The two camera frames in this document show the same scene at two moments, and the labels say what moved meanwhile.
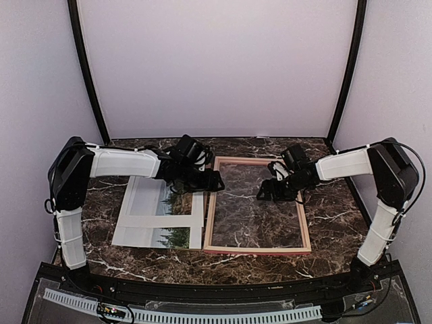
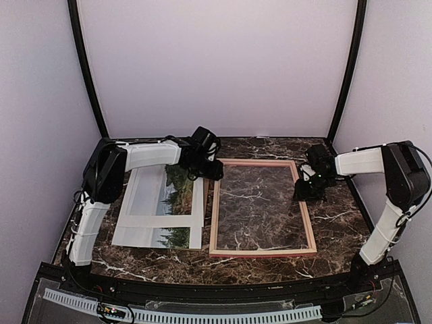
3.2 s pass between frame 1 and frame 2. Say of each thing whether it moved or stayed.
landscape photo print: stayed
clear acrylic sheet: stayed
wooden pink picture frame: moved
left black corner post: stayed
